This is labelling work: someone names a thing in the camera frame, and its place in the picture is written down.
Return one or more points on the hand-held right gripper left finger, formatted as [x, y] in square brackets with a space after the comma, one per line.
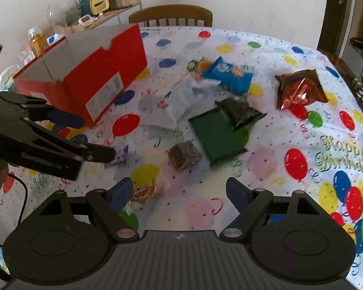
[123, 194]

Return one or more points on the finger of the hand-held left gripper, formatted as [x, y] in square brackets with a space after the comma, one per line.
[66, 119]
[100, 154]

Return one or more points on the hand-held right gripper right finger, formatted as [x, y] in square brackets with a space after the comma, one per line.
[236, 194]

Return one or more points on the purple candy packet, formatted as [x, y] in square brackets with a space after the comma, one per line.
[121, 154]

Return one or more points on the red cardboard box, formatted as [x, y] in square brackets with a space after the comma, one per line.
[109, 66]

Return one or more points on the blue snack packet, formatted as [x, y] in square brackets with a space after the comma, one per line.
[229, 75]

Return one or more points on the red-brown foil snack packet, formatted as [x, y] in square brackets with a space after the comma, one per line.
[299, 90]

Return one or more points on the clear golden snack packet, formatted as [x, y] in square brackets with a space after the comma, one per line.
[145, 191]

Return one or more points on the balloon printed tablecloth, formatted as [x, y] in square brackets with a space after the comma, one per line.
[199, 193]

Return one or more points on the dark green snack packet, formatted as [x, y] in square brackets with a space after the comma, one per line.
[214, 136]

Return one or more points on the brown cube cake packet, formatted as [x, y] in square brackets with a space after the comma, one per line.
[184, 155]

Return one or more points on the clear plastic bag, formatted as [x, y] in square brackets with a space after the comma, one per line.
[6, 78]

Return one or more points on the small white red-logo packet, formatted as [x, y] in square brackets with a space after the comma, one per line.
[152, 108]

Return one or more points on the black snack packet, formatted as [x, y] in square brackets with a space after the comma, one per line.
[239, 111]

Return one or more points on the orange juice bottle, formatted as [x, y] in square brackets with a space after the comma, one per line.
[36, 40]

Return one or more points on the white pink timer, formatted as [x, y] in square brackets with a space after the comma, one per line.
[86, 19]

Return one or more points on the white grey snack packet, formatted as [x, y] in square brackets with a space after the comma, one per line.
[184, 96]

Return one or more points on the clear glass jar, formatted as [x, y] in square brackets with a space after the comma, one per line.
[59, 15]

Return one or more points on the wooden side table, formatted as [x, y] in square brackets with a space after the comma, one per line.
[127, 3]

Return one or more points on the orange green snack packet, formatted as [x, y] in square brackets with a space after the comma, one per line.
[199, 65]

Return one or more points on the wooden slat-back chair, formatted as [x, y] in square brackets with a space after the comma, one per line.
[169, 12]

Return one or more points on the beige slipper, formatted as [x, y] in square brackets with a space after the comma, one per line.
[357, 86]

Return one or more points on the wooden round-back chair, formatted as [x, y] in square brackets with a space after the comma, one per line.
[341, 65]

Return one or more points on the low grey cabinet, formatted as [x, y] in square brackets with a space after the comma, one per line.
[355, 60]

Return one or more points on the dark wooden door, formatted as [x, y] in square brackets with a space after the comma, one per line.
[332, 15]

